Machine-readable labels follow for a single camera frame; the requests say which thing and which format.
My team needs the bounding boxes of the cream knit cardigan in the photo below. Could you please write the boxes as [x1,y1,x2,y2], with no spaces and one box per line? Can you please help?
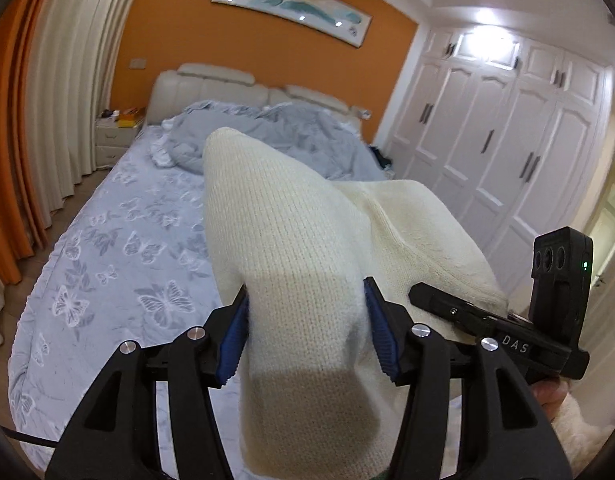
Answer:
[204,128,507,479]

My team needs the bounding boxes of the person's right hand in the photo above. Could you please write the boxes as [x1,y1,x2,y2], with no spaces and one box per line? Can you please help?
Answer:
[530,379,574,422]

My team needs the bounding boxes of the cream fluffy sleeve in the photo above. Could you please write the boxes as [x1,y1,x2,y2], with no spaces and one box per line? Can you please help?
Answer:
[551,393,615,477]

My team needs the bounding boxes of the butterfly pattern bed sheet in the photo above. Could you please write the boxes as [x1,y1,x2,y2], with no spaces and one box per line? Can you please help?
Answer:
[8,128,248,468]

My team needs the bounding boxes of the white wardrobe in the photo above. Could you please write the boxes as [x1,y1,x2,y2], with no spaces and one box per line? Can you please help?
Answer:
[388,26,613,294]

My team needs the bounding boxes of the grey duvet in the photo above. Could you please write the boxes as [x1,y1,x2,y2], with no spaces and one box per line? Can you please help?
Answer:
[149,100,385,181]

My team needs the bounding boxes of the white bedside table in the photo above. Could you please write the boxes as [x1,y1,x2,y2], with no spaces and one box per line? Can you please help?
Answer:
[95,107,145,169]

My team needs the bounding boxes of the cream leather headboard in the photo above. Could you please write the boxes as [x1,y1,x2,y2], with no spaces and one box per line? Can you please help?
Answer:
[145,63,362,134]

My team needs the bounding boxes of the cream and orange curtains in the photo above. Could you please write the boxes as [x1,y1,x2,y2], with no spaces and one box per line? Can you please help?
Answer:
[0,0,133,345]

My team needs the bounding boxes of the black tracking camera box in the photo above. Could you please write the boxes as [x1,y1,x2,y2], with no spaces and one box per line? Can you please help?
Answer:
[529,226,594,349]

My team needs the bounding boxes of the wall switch plate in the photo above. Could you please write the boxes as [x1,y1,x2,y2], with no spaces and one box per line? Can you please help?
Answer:
[129,58,147,70]

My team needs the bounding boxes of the long framed wall painting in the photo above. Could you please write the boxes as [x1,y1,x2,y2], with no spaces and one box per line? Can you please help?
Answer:
[211,0,371,48]

